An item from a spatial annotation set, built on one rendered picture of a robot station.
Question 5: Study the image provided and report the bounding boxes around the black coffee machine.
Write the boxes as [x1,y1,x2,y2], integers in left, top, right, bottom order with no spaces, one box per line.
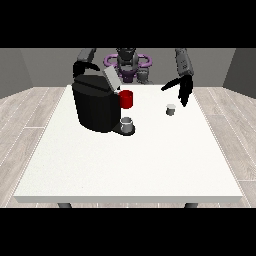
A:
[71,73,136,137]

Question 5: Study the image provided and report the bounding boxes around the pale grey machine lid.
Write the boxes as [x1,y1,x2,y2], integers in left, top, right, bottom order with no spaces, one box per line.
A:
[103,65,122,92]

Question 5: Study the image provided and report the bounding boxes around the red pod holder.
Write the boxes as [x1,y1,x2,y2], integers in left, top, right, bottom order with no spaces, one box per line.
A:
[119,89,134,110]

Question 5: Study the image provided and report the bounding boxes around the small grey coffee pod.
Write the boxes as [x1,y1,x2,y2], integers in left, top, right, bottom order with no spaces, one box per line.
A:
[165,103,177,117]

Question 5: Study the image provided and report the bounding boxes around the grey robot trunk purple rings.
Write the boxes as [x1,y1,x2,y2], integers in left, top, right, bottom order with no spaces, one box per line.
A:
[103,48,154,85]

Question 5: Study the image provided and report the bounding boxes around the small grey cup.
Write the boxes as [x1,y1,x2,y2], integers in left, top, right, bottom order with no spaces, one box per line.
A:
[120,116,135,133]

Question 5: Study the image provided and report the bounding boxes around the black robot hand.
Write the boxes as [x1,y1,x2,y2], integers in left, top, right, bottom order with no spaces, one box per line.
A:
[160,74,195,108]
[72,60,101,80]

